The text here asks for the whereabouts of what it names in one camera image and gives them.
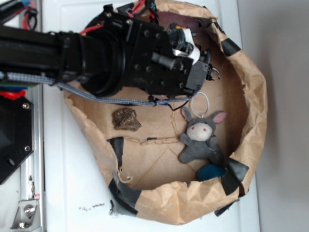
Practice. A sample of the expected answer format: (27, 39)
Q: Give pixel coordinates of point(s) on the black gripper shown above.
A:
(159, 61)

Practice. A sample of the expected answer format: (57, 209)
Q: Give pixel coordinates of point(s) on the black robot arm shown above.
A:
(28, 56)

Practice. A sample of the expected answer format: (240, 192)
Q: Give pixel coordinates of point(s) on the brown rock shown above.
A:
(125, 119)

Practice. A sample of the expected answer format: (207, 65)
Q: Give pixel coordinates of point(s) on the grey plush bunny toy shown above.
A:
(200, 141)

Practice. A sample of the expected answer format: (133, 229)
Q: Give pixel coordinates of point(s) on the brown paper bag tray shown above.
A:
(143, 169)

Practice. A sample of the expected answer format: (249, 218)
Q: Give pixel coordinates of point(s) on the blue felt ball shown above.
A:
(210, 171)

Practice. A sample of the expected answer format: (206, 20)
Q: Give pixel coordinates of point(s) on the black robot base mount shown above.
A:
(16, 136)

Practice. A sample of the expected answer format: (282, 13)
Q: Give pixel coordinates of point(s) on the aluminium rail frame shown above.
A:
(22, 195)

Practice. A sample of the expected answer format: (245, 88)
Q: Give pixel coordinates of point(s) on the metal corner bracket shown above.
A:
(27, 217)

